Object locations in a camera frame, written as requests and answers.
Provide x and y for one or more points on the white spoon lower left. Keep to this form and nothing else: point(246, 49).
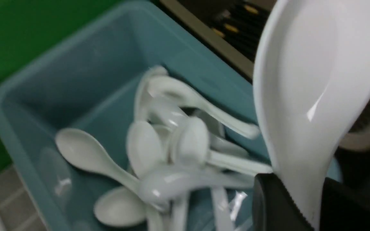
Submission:
point(119, 207)

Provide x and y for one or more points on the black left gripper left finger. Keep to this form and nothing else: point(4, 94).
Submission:
point(273, 208)

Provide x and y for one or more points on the white spoon far left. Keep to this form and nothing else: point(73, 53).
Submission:
point(85, 152)

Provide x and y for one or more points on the white spoon right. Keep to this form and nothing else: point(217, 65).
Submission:
point(186, 96)

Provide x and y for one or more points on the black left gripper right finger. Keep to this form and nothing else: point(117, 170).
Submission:
point(343, 209)

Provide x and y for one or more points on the grey checked tablecloth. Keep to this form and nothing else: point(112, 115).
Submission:
point(18, 210)

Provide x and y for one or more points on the white ceramic soup spoon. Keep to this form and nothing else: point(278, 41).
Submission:
point(311, 81)

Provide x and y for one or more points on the white spoon front centre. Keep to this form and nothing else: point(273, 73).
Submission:
point(169, 182)

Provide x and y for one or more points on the teal plastic bin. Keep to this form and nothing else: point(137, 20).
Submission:
point(89, 82)

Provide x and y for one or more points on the green backdrop cloth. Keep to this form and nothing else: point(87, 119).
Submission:
point(30, 27)

